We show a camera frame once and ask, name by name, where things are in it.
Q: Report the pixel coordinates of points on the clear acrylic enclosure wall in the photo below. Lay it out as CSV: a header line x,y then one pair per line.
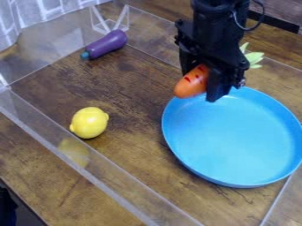
x,y
118,179

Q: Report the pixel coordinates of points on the purple toy eggplant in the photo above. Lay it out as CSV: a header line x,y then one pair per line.
x,y
107,44

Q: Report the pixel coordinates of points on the white patterned curtain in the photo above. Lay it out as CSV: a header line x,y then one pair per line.
x,y
23,13

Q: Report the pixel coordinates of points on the blue plastic plate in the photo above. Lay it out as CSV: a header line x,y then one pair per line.
x,y
240,142

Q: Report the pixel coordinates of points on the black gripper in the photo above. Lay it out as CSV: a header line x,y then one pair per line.
x,y
209,41

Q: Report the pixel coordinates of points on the orange toy carrot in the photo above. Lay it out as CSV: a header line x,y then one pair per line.
x,y
192,85

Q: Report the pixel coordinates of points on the yellow toy lemon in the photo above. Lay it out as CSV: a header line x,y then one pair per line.
x,y
89,122

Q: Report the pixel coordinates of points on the dark baseboard strip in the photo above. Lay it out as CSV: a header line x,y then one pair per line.
x,y
289,26

